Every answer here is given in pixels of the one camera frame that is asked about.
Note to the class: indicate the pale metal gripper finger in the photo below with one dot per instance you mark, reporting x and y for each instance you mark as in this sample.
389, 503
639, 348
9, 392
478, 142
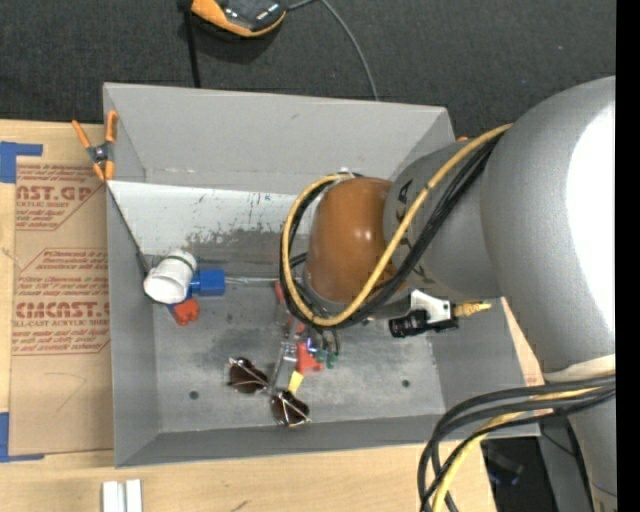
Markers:
286, 357

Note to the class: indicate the brown lens sunglasses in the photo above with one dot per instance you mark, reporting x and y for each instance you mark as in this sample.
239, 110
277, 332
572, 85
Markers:
245, 374

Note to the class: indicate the white spray bottle blue head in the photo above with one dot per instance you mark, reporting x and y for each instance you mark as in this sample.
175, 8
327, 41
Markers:
167, 280

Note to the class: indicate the brown cardboard board red print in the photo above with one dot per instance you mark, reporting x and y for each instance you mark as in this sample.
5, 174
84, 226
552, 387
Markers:
60, 380

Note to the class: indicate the grey metal bin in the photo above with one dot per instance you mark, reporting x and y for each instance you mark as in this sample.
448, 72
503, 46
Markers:
210, 135

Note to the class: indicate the black cylinder on white bracket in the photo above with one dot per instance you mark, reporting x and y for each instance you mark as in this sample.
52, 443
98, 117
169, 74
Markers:
407, 324

